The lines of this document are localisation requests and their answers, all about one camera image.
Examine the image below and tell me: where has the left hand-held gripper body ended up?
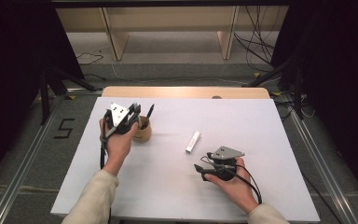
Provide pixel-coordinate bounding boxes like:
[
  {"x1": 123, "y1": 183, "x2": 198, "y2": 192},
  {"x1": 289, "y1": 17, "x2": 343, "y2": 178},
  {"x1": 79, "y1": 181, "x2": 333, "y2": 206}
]
[{"x1": 103, "y1": 102, "x2": 139, "y2": 135}]

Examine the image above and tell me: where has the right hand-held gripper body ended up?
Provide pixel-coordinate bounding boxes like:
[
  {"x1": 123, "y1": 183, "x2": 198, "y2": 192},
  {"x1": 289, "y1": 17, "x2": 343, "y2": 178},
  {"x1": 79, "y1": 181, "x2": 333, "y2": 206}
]
[{"x1": 200, "y1": 146, "x2": 246, "y2": 182}]

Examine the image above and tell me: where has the black pen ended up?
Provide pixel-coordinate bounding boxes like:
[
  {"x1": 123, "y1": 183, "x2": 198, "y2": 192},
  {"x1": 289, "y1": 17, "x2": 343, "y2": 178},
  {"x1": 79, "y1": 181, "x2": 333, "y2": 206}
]
[{"x1": 141, "y1": 104, "x2": 156, "y2": 130}]

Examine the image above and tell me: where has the tan wooden cup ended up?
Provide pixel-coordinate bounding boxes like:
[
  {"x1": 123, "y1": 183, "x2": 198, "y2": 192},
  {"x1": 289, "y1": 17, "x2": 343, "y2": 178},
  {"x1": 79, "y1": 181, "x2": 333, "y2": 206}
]
[{"x1": 131, "y1": 115, "x2": 153, "y2": 144}]

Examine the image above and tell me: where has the short white marker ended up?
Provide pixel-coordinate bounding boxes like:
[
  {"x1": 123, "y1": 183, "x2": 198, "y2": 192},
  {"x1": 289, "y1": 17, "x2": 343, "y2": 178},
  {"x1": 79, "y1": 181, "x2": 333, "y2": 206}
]
[{"x1": 185, "y1": 131, "x2": 201, "y2": 154}]

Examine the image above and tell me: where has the person's right hand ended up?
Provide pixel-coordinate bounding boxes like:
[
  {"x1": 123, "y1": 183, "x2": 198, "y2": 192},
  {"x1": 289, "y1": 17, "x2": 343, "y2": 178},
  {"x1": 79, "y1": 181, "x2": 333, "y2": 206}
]
[{"x1": 204, "y1": 157, "x2": 259, "y2": 215}]

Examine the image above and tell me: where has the person's left hand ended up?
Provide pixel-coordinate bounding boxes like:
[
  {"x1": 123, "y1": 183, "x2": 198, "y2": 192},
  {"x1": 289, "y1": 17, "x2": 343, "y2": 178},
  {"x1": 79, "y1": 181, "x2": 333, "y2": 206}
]
[{"x1": 99, "y1": 118, "x2": 140, "y2": 175}]

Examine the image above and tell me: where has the white board sheet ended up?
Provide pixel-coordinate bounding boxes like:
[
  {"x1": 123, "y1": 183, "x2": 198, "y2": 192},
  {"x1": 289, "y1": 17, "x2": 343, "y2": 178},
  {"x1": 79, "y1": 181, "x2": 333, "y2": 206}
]
[{"x1": 49, "y1": 96, "x2": 321, "y2": 224}]

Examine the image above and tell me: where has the black tripod stand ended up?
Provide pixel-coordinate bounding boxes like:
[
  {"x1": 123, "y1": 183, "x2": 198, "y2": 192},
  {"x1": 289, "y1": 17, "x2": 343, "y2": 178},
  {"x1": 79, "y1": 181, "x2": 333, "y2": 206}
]
[
  {"x1": 241, "y1": 46, "x2": 307, "y2": 121},
  {"x1": 37, "y1": 60, "x2": 104, "y2": 126}
]

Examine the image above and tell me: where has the light wooden shelf unit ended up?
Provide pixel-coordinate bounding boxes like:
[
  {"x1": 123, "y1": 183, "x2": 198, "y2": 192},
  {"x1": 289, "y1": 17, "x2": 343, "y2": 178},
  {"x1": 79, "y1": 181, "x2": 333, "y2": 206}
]
[{"x1": 55, "y1": 6, "x2": 290, "y2": 62}]

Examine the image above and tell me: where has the dark curtain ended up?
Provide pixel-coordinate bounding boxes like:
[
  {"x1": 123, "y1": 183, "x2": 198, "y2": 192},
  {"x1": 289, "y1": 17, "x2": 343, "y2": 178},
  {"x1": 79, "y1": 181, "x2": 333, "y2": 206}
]
[
  {"x1": 0, "y1": 0, "x2": 85, "y2": 190},
  {"x1": 269, "y1": 0, "x2": 358, "y2": 200}
]

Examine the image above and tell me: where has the right hand-held gripper cable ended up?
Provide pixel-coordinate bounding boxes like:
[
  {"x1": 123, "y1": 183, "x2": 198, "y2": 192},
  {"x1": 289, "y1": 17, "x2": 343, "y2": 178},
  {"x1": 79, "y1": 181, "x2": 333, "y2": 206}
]
[{"x1": 200, "y1": 154, "x2": 264, "y2": 205}]

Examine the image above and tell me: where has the thin black floor cable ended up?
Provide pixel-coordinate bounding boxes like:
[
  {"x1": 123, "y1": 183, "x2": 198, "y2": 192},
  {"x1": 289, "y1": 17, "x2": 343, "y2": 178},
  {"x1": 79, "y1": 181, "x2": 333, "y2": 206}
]
[{"x1": 75, "y1": 50, "x2": 105, "y2": 66}]

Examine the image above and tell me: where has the metal floor rail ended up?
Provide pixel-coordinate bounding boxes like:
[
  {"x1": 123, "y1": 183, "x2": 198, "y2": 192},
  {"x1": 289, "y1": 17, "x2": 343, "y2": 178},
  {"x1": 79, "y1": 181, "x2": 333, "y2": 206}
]
[
  {"x1": 0, "y1": 88, "x2": 103, "y2": 224},
  {"x1": 287, "y1": 92, "x2": 358, "y2": 224}
]

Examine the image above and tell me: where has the bundle of black cables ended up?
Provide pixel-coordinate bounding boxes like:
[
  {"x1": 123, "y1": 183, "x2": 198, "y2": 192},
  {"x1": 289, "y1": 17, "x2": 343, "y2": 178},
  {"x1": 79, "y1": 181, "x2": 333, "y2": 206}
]
[{"x1": 232, "y1": 6, "x2": 282, "y2": 73}]

